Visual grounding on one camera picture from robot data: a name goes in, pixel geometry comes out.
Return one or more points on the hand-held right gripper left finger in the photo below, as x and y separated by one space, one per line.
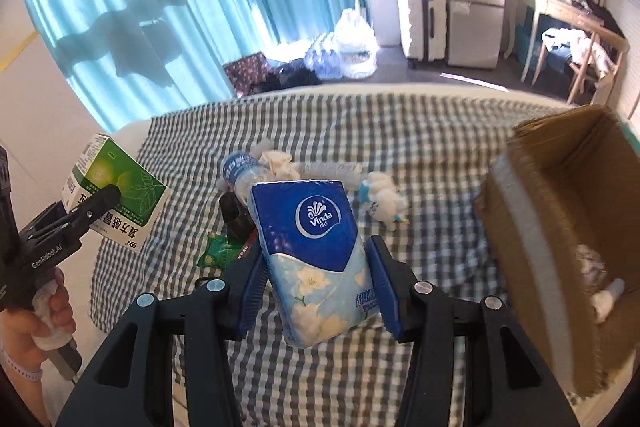
252 292

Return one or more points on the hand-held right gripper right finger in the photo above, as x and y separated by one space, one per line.
382 287

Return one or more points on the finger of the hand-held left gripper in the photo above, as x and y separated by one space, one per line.
100 199

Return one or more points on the green medicine box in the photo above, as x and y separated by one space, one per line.
125 177

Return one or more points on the blue tissue pack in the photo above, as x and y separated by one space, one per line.
315 247

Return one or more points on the brown cardboard box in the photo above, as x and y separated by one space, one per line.
550 207

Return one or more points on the person's left forearm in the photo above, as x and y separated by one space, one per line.
25 399

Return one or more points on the person's left hand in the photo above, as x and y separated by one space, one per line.
20 327

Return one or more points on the green snack packet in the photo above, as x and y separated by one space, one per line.
217 249

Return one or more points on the black plastic object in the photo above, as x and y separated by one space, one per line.
235 214

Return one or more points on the white blue plush toy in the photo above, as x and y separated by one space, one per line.
385 199

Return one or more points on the white patterned wristband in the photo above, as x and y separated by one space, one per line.
22 374

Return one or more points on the clear plastic water bottle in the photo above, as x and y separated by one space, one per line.
237 169

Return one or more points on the white crumpled tissue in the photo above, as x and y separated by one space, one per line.
277 162

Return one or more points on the checkered bed sheet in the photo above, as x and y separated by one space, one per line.
425 147

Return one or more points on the dark floral bag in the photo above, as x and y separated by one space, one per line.
247 74

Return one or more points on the black cloth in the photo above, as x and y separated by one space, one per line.
295 79

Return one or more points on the white cloth wad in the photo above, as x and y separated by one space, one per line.
600 279

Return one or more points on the pack of water bottles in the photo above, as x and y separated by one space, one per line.
325 57

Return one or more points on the large clear water jug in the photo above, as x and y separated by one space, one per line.
355 42

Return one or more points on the white suitcase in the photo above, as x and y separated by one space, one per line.
420 17

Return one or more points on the silver small fridge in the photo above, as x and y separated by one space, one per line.
475 17

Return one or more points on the wooden chair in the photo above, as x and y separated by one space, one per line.
580 67

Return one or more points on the clothes pile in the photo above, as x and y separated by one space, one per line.
585 44

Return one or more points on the wooden dressing table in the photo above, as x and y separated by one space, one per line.
550 2

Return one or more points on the black bag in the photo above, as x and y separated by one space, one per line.
600 9

